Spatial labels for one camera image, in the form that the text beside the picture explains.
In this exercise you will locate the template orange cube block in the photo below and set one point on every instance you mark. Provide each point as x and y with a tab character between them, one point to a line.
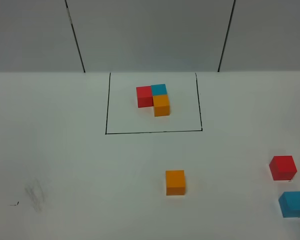
161	105

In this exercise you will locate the template red cube block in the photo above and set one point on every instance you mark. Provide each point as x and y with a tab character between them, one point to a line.
144	96

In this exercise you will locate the template blue cube block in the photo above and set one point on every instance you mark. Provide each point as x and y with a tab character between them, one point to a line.
158	89

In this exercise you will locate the loose red cube block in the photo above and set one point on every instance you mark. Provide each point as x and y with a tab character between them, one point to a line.
283	168

